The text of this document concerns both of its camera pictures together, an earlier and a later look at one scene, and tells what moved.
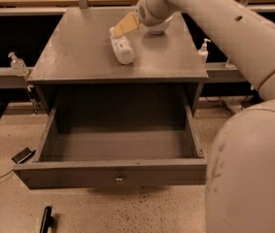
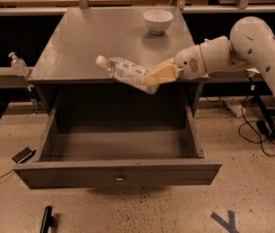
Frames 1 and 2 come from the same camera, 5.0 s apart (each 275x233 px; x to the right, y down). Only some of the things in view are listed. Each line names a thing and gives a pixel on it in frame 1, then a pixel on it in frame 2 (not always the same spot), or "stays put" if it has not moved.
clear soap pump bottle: [18, 65] stays put
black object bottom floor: [47, 219] stays put
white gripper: [144, 13] -> [189, 63]
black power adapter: [22, 155] stays put
